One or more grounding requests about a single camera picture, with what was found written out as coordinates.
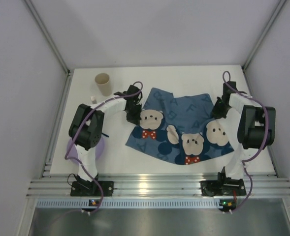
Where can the aluminium frame post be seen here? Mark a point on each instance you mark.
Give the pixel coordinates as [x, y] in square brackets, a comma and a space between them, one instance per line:
[265, 31]
[46, 34]

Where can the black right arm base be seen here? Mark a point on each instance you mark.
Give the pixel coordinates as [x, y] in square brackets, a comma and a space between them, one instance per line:
[223, 186]

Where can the right aluminium frame post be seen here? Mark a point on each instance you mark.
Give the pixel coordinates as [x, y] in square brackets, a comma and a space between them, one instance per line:
[265, 31]

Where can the aluminium front rail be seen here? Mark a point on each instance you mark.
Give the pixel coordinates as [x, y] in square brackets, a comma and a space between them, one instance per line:
[150, 186]

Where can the left aluminium frame post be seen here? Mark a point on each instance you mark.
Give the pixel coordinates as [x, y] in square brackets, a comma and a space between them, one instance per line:
[46, 34]

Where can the purple plate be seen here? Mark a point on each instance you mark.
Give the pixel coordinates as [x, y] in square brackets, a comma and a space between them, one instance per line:
[98, 151]

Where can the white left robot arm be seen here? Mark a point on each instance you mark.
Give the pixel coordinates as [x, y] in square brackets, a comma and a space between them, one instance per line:
[85, 131]

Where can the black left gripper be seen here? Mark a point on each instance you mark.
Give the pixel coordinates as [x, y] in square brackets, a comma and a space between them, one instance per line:
[133, 114]

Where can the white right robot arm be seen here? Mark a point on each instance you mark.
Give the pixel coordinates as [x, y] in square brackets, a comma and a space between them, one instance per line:
[256, 130]

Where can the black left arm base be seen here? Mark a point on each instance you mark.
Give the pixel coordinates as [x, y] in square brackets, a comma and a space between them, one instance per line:
[90, 189]

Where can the blue handled fork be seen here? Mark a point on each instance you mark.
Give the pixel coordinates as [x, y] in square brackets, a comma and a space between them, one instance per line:
[93, 100]

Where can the perforated grey cable duct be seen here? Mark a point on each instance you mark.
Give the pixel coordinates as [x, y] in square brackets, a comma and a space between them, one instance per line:
[136, 203]

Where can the beige cup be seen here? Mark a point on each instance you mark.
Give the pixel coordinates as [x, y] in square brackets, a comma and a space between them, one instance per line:
[103, 83]

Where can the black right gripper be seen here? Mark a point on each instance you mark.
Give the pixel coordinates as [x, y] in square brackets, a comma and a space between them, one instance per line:
[218, 110]

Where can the blue cartoon bear placemat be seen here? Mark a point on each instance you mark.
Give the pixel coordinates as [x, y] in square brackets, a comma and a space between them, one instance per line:
[179, 130]

